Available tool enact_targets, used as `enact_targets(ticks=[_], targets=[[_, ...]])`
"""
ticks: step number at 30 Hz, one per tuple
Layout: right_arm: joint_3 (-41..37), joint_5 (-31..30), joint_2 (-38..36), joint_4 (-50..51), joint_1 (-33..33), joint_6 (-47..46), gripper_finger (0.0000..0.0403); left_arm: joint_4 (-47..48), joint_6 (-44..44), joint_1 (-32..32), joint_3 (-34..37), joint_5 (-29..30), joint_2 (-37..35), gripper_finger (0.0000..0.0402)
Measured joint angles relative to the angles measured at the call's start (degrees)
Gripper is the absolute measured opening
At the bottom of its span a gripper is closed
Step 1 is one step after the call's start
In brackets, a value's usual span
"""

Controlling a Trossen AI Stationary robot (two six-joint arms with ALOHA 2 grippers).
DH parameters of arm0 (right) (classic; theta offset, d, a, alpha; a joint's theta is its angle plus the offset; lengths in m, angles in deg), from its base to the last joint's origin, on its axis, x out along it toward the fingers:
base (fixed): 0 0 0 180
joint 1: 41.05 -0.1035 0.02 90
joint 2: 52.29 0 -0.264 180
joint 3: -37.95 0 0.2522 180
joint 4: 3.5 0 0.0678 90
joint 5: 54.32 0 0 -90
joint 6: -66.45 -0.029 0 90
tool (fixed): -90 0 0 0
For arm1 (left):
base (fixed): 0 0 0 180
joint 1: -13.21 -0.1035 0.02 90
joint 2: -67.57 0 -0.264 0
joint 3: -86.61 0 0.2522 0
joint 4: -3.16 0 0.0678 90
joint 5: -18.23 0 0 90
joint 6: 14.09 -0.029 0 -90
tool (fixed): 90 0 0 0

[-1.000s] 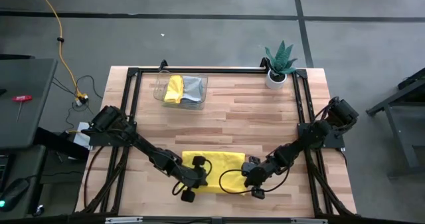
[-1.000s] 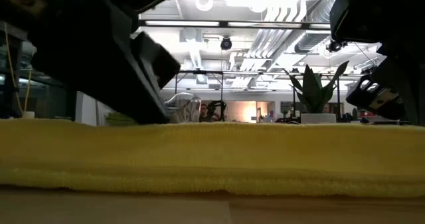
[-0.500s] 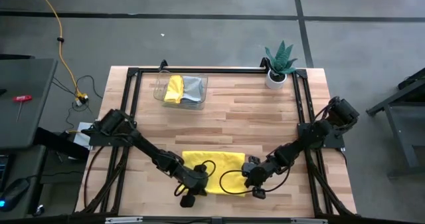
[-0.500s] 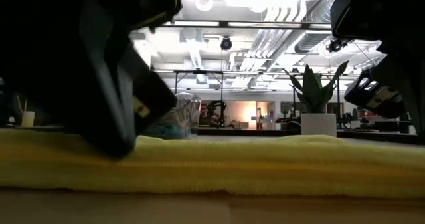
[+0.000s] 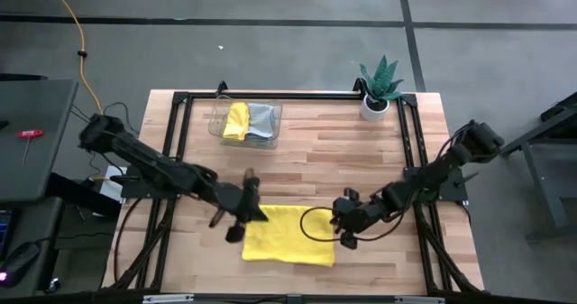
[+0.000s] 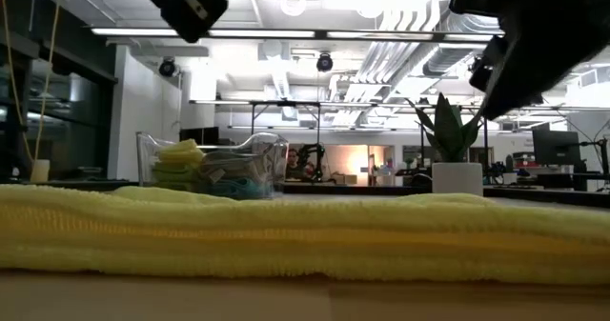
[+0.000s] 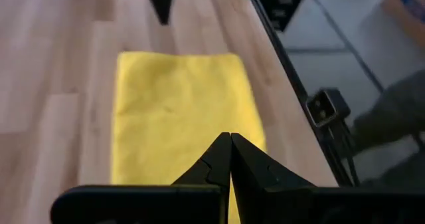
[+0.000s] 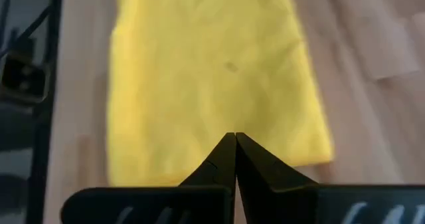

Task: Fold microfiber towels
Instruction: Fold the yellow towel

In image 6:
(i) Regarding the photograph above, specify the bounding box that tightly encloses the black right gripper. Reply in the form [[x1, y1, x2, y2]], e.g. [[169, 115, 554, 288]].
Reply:
[[449, 0, 610, 121]]

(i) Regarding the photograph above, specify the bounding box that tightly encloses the lime green microfiber towel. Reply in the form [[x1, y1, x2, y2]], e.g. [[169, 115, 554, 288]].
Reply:
[[151, 161, 204, 191]]

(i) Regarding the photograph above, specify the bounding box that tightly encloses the grey microfiber towel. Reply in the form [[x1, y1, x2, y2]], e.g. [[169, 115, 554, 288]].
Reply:
[[199, 150, 269, 185]]

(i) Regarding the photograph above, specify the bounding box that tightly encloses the clear plastic bin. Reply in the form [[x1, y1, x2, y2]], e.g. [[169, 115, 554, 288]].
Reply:
[[135, 130, 290, 201]]

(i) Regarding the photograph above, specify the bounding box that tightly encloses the teal microfiber towel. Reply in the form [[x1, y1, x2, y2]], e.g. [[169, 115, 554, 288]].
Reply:
[[204, 176, 274, 201]]

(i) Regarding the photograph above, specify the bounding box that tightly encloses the black computer monitor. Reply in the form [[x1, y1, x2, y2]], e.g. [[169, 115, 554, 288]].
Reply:
[[532, 129, 581, 166]]

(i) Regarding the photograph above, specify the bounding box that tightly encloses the red storage box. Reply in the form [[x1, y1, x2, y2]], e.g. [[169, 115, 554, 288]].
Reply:
[[513, 151, 535, 169]]

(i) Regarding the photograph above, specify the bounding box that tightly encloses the long ceiling light bar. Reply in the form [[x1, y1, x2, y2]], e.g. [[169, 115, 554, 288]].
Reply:
[[90, 27, 506, 45]]

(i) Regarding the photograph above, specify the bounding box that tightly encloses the green artificial succulent plant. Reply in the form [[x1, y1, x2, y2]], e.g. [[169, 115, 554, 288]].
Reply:
[[407, 91, 485, 164]]

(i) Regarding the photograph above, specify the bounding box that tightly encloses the white round plant pot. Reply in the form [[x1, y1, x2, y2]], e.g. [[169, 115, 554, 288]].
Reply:
[[431, 162, 484, 197]]

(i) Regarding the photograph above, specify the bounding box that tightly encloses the pale yellow cylinder container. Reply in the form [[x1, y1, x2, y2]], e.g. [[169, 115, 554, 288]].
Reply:
[[30, 158, 51, 183]]

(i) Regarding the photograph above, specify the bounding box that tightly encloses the person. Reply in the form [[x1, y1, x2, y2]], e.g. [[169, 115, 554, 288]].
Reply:
[[285, 148, 306, 179]]

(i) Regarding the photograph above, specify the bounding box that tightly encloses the white ceiling ring light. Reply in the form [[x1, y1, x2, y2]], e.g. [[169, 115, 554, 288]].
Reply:
[[279, 0, 307, 17]]

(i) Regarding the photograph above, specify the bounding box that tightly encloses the yellow extension cable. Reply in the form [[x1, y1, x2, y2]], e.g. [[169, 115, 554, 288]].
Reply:
[[0, 0, 63, 163]]

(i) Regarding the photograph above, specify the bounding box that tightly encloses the black background table frame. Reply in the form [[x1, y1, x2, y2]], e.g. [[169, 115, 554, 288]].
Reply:
[[250, 100, 325, 184]]

